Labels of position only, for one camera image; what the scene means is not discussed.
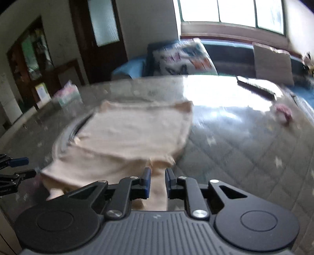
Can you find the round black induction cooktop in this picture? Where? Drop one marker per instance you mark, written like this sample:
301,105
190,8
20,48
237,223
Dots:
73,132

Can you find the white cabinet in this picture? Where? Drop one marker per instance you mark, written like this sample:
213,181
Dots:
8,98

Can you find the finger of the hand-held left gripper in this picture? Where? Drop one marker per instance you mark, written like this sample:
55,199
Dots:
20,161
27,174

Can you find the black remote control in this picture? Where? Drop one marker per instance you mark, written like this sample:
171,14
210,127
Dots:
255,87

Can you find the blue sofa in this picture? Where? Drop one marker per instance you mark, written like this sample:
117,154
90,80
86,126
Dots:
230,56

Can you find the pink scrunchie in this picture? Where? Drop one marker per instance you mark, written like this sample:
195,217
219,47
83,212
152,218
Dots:
282,109

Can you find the plain white pillow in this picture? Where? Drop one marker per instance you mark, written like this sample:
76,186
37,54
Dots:
272,63

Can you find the dark wooden door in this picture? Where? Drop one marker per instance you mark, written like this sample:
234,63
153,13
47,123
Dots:
110,61

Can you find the dark wooden display cabinet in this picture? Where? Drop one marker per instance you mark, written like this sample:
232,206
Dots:
27,61

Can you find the green framed window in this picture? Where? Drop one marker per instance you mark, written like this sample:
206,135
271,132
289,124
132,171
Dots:
235,9

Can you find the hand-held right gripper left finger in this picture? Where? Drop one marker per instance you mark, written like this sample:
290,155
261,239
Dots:
146,181

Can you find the tissue box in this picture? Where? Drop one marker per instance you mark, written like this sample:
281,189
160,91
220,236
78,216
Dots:
67,95

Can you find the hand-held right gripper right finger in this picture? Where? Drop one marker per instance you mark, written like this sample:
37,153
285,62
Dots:
169,180

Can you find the cream garment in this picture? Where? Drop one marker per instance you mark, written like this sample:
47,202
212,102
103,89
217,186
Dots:
127,137

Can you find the butterfly print pillow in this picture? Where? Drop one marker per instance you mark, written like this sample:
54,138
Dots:
184,56

